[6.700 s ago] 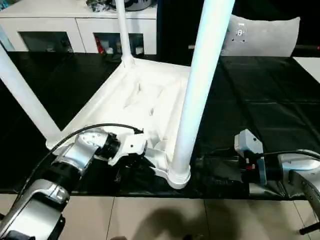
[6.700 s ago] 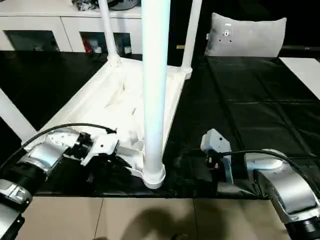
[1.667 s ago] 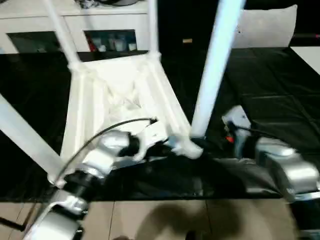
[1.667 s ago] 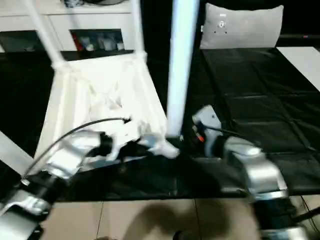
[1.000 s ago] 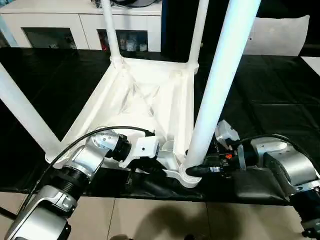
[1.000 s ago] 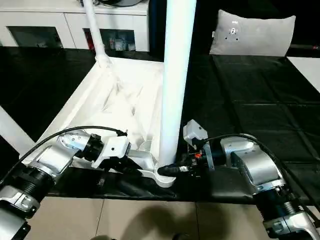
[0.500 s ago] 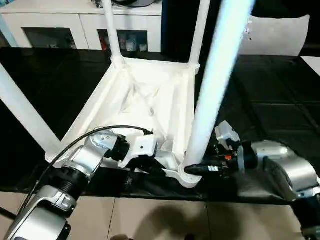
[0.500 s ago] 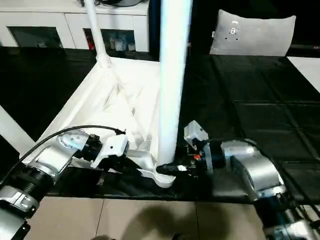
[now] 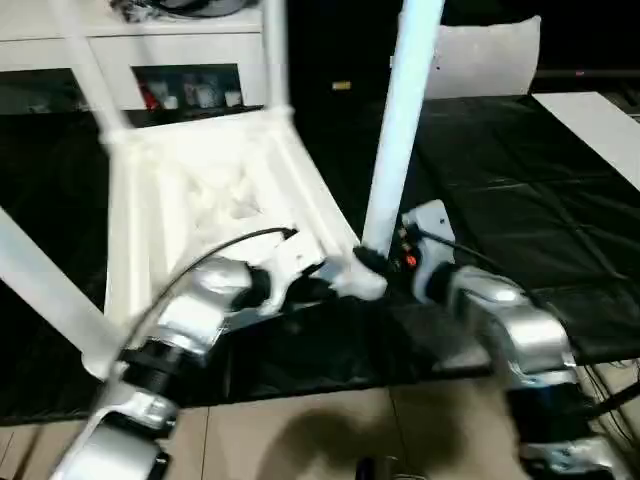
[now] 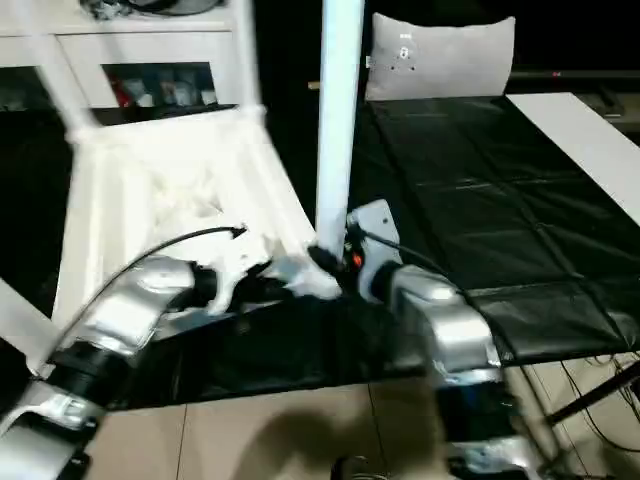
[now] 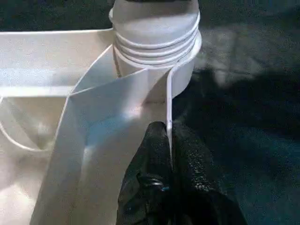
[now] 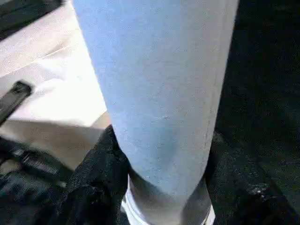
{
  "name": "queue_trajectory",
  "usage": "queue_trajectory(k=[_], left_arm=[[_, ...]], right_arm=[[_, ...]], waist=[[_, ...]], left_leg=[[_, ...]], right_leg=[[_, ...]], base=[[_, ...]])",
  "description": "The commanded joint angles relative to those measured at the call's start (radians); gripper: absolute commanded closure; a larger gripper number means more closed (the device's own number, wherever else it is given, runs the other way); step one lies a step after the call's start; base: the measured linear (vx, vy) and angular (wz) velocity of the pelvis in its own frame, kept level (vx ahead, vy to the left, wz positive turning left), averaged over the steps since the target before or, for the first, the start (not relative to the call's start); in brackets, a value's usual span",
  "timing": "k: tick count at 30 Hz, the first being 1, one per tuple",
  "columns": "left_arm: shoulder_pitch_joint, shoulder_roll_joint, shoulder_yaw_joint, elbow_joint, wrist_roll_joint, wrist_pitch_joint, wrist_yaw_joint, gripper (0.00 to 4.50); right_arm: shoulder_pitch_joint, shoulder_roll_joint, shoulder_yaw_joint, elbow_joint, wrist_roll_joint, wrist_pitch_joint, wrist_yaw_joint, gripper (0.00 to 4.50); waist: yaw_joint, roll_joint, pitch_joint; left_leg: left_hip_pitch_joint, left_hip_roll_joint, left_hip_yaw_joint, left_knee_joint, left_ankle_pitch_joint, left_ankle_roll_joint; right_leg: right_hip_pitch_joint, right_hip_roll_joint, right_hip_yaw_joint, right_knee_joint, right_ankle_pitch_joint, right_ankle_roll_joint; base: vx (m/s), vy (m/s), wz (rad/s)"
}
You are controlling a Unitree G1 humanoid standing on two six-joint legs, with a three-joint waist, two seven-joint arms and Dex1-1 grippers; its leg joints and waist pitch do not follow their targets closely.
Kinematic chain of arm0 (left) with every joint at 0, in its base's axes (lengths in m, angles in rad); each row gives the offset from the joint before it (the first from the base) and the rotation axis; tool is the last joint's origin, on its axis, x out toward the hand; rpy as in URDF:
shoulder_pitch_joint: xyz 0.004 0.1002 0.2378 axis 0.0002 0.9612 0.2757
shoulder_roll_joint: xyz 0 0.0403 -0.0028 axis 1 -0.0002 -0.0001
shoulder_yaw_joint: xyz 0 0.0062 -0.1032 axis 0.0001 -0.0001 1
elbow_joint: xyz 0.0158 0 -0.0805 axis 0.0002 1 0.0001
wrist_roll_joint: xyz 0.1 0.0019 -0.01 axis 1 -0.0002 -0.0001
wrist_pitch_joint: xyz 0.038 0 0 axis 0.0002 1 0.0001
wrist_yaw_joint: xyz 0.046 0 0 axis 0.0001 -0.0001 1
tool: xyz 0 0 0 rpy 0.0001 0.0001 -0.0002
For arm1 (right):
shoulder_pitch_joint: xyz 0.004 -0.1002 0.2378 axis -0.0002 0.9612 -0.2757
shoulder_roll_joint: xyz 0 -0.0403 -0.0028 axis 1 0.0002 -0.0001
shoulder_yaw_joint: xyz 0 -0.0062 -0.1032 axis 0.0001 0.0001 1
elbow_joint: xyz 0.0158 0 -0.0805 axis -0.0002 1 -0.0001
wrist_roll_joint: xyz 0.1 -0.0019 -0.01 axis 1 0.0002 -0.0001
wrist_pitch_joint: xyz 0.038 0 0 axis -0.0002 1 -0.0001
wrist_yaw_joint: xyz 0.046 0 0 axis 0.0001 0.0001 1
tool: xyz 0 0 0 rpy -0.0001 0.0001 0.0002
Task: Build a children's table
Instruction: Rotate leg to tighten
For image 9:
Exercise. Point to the white plastic table leg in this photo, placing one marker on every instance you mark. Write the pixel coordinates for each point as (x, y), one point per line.
(400, 125)
(276, 60)
(95, 85)
(45, 285)

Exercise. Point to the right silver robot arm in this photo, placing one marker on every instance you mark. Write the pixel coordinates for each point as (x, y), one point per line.
(525, 330)

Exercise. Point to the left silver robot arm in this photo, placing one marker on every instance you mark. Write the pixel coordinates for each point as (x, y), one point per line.
(190, 315)

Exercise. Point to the black mat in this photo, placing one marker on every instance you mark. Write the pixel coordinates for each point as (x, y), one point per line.
(525, 175)

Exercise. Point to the small brown label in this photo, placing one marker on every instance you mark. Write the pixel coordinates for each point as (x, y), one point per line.
(341, 85)

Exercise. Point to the grey cushion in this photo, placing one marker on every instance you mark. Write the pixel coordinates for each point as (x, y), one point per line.
(485, 60)

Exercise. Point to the white flat board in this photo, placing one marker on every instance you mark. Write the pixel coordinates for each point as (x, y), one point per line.
(595, 135)

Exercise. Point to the black flat monitor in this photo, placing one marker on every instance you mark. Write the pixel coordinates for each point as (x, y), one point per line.
(585, 80)

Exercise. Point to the red item behind glass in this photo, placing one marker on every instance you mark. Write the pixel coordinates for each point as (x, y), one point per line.
(146, 95)

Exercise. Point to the white cabinet with glass doors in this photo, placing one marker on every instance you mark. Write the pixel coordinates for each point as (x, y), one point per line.
(200, 50)

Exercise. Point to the black floor stand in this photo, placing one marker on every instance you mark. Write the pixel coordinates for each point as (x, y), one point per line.
(617, 400)

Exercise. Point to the grey helmet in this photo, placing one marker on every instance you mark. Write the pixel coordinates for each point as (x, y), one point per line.
(205, 5)

